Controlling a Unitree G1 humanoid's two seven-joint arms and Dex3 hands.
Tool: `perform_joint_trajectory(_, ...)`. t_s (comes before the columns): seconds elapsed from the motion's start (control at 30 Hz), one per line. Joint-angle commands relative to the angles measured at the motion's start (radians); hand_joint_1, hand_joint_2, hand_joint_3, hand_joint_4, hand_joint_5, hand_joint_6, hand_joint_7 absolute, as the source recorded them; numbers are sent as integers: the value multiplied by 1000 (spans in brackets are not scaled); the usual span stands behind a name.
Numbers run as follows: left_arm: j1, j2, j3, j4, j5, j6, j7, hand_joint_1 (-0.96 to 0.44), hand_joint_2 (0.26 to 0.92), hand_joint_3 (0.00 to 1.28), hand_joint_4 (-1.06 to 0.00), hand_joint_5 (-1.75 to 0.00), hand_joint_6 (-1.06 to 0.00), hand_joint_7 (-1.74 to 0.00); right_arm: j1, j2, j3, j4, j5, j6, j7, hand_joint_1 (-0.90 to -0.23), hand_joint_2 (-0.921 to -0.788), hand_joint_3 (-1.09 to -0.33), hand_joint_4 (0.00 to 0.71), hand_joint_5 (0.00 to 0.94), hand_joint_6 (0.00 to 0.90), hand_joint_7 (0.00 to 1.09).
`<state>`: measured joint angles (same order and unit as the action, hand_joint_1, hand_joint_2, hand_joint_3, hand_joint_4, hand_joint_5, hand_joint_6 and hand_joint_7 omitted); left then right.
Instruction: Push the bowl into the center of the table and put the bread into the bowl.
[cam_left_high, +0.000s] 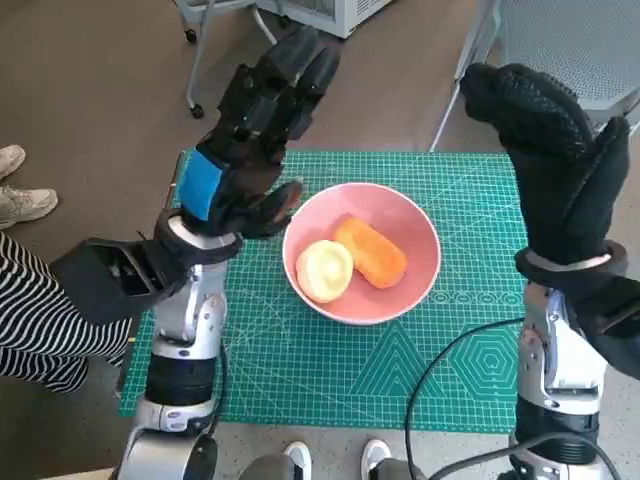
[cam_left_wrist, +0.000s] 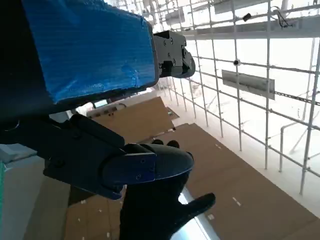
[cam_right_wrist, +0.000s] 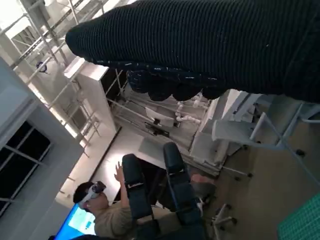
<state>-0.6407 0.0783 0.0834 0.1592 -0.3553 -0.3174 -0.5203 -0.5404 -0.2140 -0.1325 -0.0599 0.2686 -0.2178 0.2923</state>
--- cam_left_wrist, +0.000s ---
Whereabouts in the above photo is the white pipe grid frame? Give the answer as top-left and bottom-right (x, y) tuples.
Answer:
(119, 0), (320, 196)

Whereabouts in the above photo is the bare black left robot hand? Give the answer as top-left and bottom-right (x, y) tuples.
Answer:
(0, 0), (196, 201)

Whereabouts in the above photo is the green cutting mat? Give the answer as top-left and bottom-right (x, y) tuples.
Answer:
(0, 159), (5, 216)

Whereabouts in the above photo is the small brown cardboard panel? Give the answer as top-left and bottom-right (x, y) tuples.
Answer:
(92, 96), (180, 145)

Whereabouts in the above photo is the short grey ceiling light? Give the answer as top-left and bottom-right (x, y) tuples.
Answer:
(221, 69), (276, 101)

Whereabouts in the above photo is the long grey ceiling light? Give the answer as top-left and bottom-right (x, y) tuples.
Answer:
(194, 19), (300, 36)

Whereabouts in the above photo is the large brown cardboard panel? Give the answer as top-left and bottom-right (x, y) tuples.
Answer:
(64, 123), (320, 240)

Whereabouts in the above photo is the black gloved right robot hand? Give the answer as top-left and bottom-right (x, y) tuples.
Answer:
(119, 139), (216, 240)

